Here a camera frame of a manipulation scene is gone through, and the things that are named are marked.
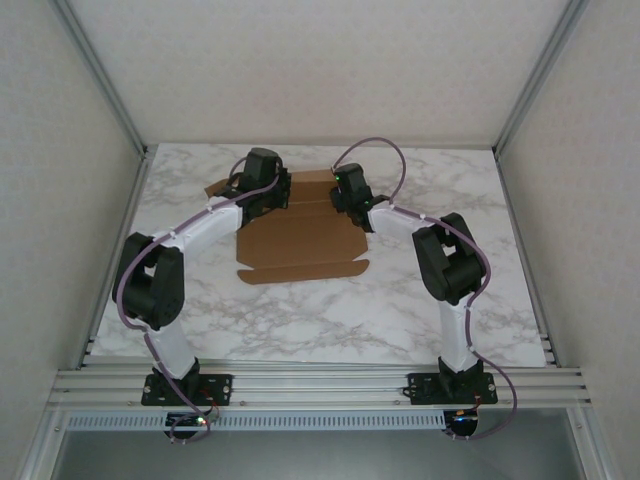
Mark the brown cardboard box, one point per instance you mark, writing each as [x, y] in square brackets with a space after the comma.
[300, 245]

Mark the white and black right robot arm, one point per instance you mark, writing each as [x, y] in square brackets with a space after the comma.
[450, 260]

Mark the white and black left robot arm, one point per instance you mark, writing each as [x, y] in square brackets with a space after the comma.
[150, 280]

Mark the small circuit board with LEDs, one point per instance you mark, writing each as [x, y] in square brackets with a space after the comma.
[187, 421]

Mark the round black board plate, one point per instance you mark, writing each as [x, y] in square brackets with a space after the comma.
[462, 425]

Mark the aluminium left side rail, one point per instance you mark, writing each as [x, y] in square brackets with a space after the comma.
[116, 260]

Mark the aluminium right side rail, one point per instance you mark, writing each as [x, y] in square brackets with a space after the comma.
[525, 260]

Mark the aluminium left corner post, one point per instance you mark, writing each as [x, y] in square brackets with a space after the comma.
[102, 75]

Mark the aluminium corner post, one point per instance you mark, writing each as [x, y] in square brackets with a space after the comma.
[537, 75]
[102, 75]

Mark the aluminium mounting rail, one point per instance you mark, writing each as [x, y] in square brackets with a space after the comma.
[320, 385]

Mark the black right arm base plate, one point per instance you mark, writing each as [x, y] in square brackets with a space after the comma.
[425, 392]

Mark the aluminium right corner post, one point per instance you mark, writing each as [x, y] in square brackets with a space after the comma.
[537, 75]

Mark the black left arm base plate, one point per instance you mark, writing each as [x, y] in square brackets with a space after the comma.
[222, 392]

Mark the aluminium lower frame bar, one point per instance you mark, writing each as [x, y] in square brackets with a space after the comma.
[40, 450]
[592, 450]

